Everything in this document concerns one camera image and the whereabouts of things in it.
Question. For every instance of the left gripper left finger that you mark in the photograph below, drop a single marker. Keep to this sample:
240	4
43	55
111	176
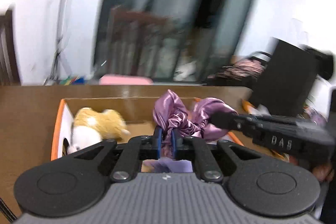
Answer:
157	142

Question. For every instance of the colourful blue toy box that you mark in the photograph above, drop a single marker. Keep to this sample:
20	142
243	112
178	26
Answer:
73	81

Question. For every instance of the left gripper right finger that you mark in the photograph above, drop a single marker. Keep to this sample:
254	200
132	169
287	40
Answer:
176	144

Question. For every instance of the yellow white plush toy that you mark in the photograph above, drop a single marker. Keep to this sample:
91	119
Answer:
91	127

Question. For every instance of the purple satin scrunchie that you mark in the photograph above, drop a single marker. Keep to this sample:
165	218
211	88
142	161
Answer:
170	112

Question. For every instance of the dark wooden chair left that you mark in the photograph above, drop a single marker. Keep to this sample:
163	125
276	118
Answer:
9	69

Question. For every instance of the pink patterned bag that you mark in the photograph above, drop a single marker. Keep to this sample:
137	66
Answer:
244	72

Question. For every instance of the person's right hand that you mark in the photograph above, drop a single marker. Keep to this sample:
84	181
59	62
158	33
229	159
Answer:
324	172

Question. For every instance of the black light stand tripod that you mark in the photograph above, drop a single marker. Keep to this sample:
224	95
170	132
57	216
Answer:
54	76

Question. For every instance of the wooden chair pink cushion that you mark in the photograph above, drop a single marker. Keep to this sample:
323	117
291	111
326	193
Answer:
128	34

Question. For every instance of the red orange cardboard box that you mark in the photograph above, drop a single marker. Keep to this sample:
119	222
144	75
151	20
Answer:
136	112

